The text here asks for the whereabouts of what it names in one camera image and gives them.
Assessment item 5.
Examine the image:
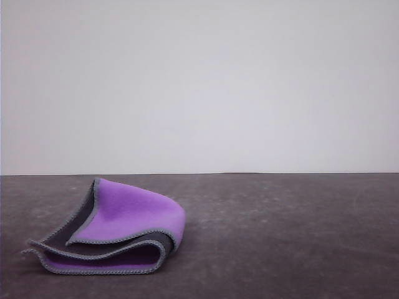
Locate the purple towel with grey hem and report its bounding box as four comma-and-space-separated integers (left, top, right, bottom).
21, 177, 187, 277

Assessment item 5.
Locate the grey table cloth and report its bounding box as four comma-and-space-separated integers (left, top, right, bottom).
0, 172, 399, 299

